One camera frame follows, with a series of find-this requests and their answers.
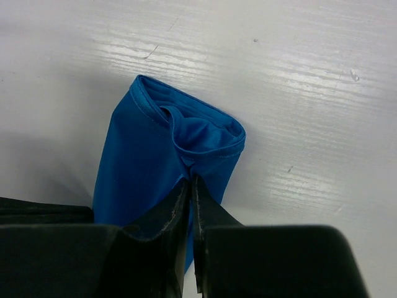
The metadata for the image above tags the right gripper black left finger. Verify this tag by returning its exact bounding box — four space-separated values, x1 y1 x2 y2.
1 179 189 297

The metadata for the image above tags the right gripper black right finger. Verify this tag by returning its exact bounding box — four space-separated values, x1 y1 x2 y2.
192 176 368 297

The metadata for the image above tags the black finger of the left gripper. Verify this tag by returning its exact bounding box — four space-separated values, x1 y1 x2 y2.
1 197 93 225

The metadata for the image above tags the blue cloth napkin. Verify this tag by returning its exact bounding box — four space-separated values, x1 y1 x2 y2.
92 74 247 277

